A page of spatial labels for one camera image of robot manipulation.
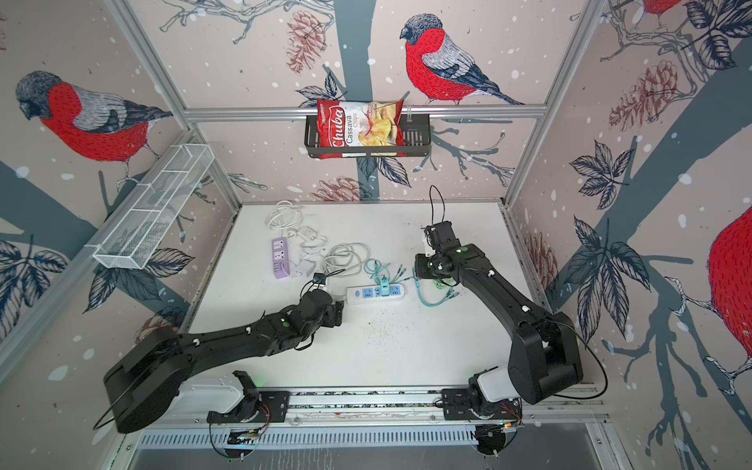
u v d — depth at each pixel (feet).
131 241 2.33
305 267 3.25
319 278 2.53
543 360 1.37
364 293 3.03
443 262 2.00
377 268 3.30
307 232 3.60
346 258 3.38
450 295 3.09
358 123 2.88
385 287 2.88
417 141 3.11
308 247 3.40
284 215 3.51
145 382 1.37
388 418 2.39
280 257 3.33
